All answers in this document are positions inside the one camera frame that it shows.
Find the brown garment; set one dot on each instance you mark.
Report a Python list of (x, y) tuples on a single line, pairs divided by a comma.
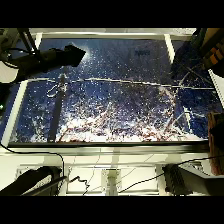
[(216, 143)]

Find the heap of clothes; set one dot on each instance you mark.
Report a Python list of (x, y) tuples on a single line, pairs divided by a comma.
[(213, 50)]

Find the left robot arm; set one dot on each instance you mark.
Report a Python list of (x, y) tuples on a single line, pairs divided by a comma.
[(40, 61)]

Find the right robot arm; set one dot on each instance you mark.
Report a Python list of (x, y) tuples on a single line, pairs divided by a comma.
[(193, 181)]

